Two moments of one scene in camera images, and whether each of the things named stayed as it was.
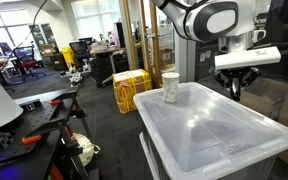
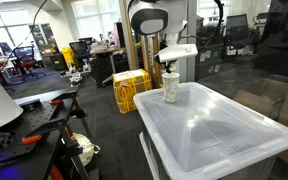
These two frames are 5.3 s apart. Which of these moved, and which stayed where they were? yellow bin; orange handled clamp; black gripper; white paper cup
Moved: black gripper
Stayed: yellow bin; white paper cup; orange handled clamp
